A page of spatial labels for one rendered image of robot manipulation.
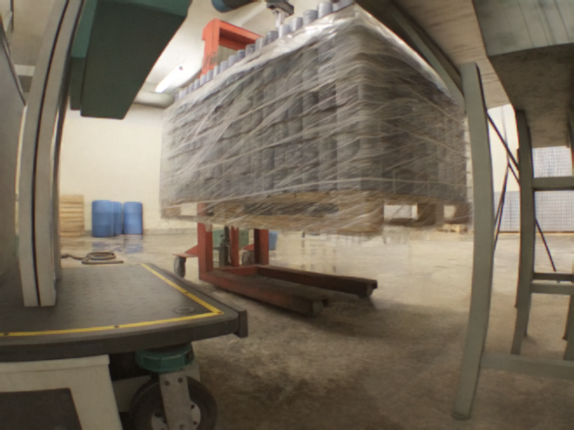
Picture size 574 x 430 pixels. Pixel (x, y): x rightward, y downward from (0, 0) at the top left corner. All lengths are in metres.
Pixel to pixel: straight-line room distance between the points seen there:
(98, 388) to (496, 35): 0.95
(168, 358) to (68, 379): 0.18
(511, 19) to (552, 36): 0.10
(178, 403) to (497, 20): 0.99
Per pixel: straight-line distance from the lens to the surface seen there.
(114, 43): 0.68
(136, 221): 9.08
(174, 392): 0.60
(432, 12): 1.03
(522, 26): 0.77
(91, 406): 0.51
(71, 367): 0.47
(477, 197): 0.69
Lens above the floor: 0.48
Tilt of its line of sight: level
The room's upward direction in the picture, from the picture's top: 1 degrees counter-clockwise
